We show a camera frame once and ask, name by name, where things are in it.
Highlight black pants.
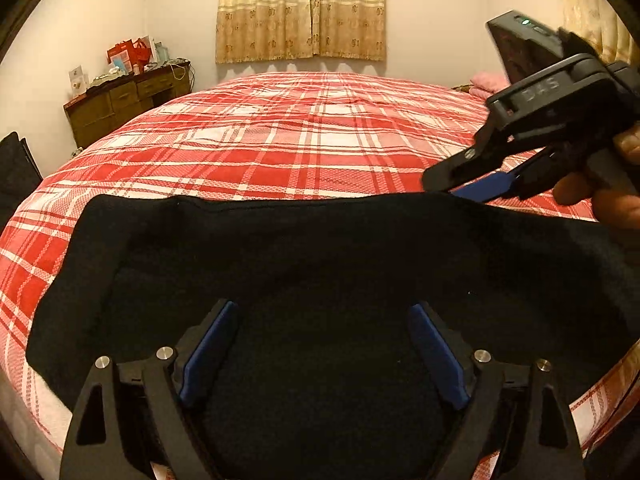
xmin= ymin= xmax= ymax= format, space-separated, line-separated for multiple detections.
xmin=26 ymin=193 xmax=639 ymax=479

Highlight right hand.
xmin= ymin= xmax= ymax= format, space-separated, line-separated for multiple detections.
xmin=552 ymin=121 xmax=640 ymax=233

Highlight pink folded blanket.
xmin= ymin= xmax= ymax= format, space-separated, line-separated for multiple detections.
xmin=469 ymin=72 xmax=511 ymax=101

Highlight beige side curtain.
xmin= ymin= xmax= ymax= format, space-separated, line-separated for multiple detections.
xmin=562 ymin=0 xmax=639 ymax=67

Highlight red plaid bed sheet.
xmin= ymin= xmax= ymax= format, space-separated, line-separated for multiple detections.
xmin=0 ymin=70 xmax=640 ymax=480

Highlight beige patterned window curtain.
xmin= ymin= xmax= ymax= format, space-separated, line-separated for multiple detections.
xmin=216 ymin=0 xmax=386 ymax=64

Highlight dark wooden desk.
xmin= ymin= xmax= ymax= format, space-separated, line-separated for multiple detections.
xmin=63 ymin=58 xmax=192 ymax=148

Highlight white greeting card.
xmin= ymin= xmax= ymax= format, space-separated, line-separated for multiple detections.
xmin=68 ymin=65 xmax=89 ymax=98

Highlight red gift bag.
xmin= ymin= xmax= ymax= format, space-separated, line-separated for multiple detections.
xmin=106 ymin=38 xmax=152 ymax=75

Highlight black bag by wall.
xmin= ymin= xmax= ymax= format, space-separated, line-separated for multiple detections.
xmin=0 ymin=132 xmax=42 ymax=232

